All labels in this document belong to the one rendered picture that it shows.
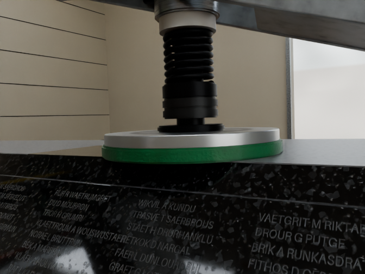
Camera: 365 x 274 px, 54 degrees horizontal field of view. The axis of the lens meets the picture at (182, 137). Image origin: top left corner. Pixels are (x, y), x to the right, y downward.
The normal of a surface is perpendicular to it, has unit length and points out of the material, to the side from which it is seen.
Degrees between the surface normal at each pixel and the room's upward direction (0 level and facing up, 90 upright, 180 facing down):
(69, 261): 45
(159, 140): 90
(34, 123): 90
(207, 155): 90
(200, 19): 90
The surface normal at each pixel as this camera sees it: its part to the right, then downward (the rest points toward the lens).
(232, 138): 0.37, 0.04
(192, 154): 0.03, 0.05
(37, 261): -0.40, -0.66
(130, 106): -0.55, 0.07
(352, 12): -0.24, 0.06
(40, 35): 0.84, 0.00
